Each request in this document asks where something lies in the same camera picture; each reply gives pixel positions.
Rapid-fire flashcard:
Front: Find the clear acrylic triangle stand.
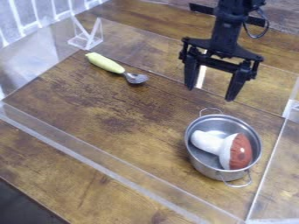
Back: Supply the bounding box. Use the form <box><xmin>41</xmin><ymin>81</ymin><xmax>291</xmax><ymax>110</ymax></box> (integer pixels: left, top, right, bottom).
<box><xmin>69</xmin><ymin>17</ymin><xmax>105</xmax><ymax>50</ymax></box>

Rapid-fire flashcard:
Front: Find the red white toy mushroom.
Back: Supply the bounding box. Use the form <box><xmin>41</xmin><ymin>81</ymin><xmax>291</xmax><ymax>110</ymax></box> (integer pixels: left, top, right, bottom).
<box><xmin>191</xmin><ymin>130</ymin><xmax>253</xmax><ymax>170</ymax></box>

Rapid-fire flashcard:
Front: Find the black strip on table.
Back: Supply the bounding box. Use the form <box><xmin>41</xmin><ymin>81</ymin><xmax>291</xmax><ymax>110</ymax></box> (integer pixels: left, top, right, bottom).
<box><xmin>190</xmin><ymin>3</ymin><xmax>267</xmax><ymax>27</ymax></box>

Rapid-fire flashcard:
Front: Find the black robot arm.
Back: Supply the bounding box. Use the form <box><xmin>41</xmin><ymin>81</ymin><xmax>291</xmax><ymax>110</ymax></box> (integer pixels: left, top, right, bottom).
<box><xmin>179</xmin><ymin>0</ymin><xmax>269</xmax><ymax>102</ymax></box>

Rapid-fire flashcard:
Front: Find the yellow handled metal spoon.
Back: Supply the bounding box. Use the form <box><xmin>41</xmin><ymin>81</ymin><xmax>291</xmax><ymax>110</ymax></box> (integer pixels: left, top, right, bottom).
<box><xmin>86</xmin><ymin>52</ymin><xmax>149</xmax><ymax>84</ymax></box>

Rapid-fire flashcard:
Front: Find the silver pot with handles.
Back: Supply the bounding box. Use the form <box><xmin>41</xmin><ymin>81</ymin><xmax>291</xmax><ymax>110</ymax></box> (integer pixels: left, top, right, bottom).
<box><xmin>185</xmin><ymin>108</ymin><xmax>262</xmax><ymax>188</ymax></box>

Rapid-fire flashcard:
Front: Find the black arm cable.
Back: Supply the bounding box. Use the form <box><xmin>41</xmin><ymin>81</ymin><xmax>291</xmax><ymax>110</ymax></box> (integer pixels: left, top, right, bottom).
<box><xmin>242</xmin><ymin>6</ymin><xmax>271</xmax><ymax>40</ymax></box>

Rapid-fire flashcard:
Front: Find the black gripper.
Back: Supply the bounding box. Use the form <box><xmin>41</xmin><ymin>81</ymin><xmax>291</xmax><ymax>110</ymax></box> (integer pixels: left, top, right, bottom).
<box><xmin>179</xmin><ymin>12</ymin><xmax>263</xmax><ymax>102</ymax></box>

